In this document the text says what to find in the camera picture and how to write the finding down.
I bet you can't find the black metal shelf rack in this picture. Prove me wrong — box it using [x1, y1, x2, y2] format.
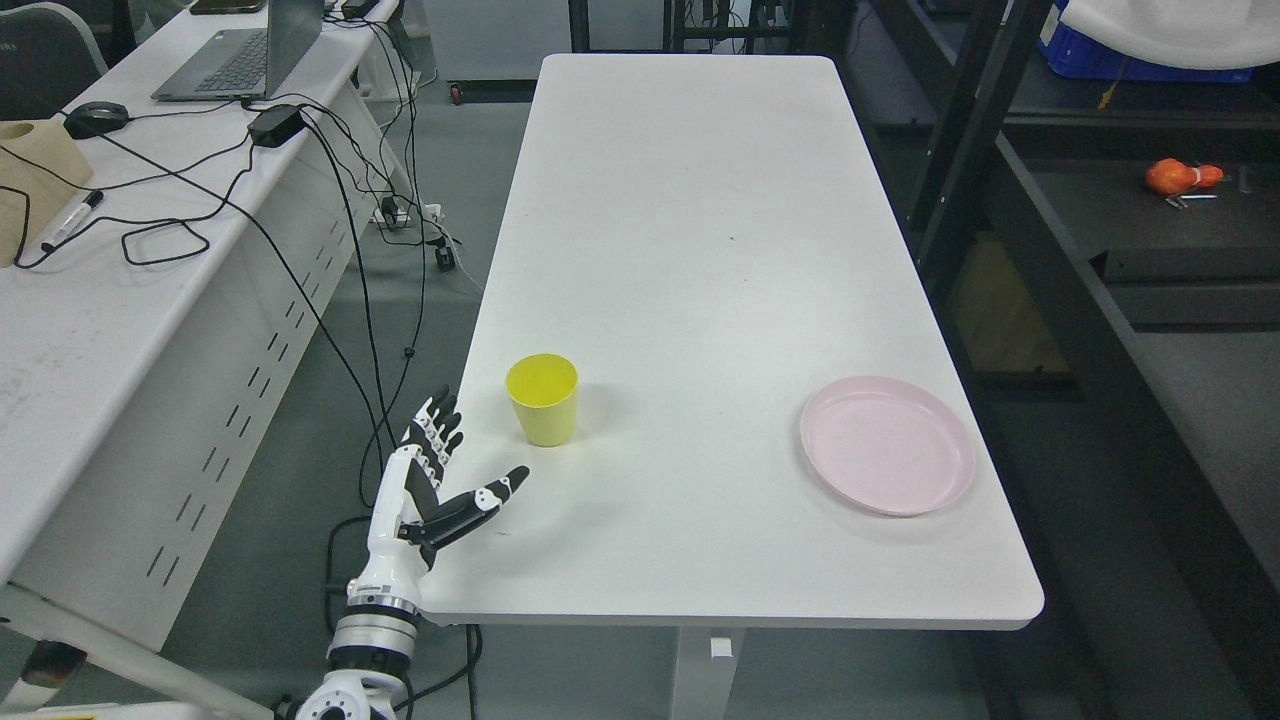
[791, 1, 1277, 719]

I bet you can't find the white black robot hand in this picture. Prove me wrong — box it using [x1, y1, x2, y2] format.
[347, 386, 530, 612]

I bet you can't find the long white side table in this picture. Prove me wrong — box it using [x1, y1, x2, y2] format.
[3, 12, 372, 719]

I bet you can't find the black power adapter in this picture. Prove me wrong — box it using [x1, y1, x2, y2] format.
[247, 104, 305, 149]

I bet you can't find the black computer mouse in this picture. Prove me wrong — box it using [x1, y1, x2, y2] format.
[63, 101, 132, 140]

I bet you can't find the pink plastic plate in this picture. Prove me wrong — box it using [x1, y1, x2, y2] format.
[799, 375, 977, 518]

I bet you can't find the grey laptop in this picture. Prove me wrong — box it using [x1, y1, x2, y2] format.
[151, 1, 325, 102]

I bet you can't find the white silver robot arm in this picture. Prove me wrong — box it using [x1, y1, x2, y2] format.
[285, 592, 419, 719]

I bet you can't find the black white marker pen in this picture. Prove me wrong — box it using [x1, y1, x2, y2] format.
[38, 190, 104, 254]

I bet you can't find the black office chair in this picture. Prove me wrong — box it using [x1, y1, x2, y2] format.
[1, 3, 108, 120]

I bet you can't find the blue plastic crate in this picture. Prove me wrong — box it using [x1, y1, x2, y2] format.
[1036, 0, 1256, 85]

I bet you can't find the white power strip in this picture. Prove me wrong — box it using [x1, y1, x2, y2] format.
[372, 195, 444, 231]

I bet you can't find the yellow plastic cup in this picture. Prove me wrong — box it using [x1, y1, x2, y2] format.
[506, 354, 579, 447]

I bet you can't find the black cable on table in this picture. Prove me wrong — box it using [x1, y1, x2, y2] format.
[0, 100, 261, 272]

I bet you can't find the white standing desk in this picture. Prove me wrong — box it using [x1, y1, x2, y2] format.
[424, 53, 1044, 719]

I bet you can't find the orange toy on shelf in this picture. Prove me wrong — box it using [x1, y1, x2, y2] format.
[1144, 158, 1225, 197]

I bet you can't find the beige cardboard box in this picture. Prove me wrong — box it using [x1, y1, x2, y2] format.
[1, 119, 93, 266]

